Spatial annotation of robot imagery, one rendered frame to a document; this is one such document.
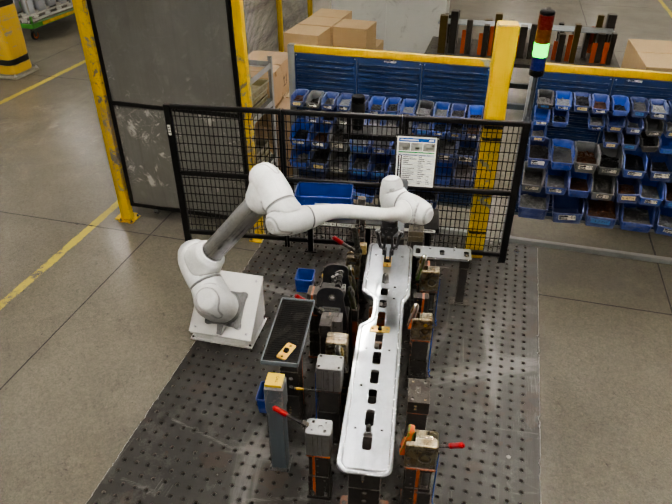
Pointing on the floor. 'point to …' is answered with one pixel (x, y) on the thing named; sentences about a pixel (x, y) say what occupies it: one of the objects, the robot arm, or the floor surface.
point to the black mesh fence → (333, 164)
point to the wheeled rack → (44, 16)
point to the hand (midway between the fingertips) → (387, 254)
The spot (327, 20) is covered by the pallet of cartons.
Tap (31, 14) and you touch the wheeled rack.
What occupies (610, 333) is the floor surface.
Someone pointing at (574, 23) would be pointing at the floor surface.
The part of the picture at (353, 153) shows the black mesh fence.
